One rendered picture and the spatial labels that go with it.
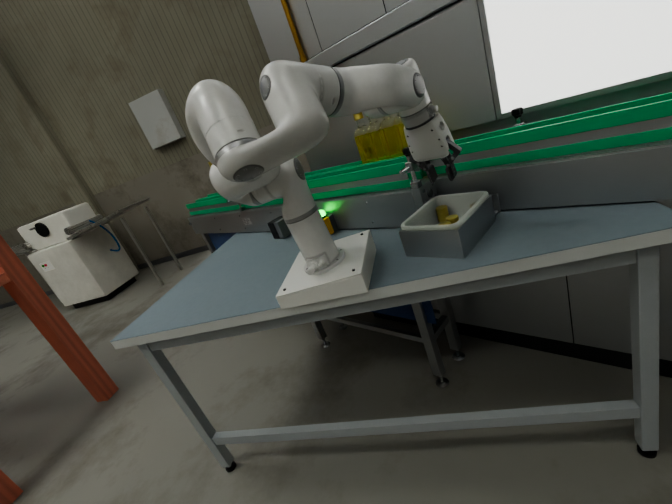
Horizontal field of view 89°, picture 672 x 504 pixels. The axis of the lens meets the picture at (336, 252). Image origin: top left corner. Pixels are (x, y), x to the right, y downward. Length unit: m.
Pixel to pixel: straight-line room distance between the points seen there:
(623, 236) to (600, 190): 0.18
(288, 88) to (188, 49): 4.38
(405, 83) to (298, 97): 0.24
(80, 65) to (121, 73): 0.57
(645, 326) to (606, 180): 0.36
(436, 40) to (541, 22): 0.29
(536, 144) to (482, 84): 0.29
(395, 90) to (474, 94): 0.57
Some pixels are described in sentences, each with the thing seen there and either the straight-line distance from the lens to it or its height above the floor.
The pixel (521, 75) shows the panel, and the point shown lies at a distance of 1.20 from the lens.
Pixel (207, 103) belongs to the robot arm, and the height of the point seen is 1.25.
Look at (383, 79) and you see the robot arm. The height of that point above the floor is 1.19.
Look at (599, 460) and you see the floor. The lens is 1.43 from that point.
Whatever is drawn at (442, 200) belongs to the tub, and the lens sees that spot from 1.10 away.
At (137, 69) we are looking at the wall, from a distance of 5.35.
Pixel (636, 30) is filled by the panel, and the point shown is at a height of 1.10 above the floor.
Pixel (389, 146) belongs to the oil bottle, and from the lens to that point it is 1.25.
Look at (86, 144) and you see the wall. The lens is 6.12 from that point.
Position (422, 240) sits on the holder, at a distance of 0.92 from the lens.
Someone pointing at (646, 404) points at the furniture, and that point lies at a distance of 1.29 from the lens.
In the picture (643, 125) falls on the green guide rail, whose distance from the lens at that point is 1.02.
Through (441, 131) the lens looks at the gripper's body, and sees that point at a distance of 0.88.
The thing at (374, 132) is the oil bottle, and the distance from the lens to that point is 1.27.
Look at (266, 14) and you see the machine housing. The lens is 1.80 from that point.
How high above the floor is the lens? 1.17
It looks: 21 degrees down
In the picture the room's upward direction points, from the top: 21 degrees counter-clockwise
